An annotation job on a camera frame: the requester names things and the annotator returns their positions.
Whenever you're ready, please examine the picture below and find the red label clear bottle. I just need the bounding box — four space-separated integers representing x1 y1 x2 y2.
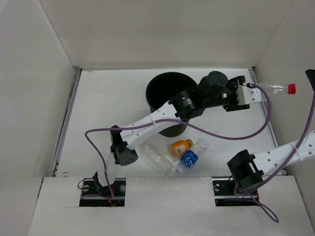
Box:
258 83 296 96

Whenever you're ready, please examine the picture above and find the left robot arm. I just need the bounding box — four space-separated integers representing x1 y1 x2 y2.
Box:
93 71 255 196

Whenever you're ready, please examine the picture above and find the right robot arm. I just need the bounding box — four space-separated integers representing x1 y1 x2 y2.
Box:
227 99 315 195

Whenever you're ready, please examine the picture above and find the black plastic waste bin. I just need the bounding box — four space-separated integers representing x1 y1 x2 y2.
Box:
146 72 197 138

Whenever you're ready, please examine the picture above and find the orange juice bottle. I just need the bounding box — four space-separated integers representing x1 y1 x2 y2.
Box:
169 139 193 157

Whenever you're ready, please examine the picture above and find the blue label water bottle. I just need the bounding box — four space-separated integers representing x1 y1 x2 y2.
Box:
176 138 210 174

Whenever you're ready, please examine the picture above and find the clear unlabelled plastic bottle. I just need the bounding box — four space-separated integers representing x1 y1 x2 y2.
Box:
140 142 174 176

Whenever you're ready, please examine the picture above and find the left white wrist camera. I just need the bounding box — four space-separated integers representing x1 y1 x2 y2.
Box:
236 86 261 105

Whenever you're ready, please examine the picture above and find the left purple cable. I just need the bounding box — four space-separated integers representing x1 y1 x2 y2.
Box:
85 83 273 200

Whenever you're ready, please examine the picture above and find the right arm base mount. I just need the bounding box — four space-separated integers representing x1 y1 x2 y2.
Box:
212 176 258 207

